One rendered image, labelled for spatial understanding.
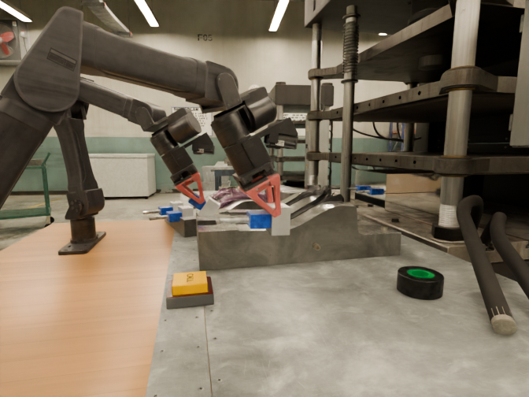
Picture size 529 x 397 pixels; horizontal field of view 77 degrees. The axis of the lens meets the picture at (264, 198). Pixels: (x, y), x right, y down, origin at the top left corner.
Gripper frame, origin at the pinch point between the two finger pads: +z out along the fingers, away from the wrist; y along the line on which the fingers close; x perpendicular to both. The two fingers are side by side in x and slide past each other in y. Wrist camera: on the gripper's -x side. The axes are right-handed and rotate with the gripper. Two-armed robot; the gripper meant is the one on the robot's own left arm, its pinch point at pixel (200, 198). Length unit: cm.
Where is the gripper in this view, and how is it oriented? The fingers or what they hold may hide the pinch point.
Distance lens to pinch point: 90.6
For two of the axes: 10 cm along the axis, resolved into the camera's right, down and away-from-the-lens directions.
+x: -8.4, 5.3, -1.1
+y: -2.2, -1.5, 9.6
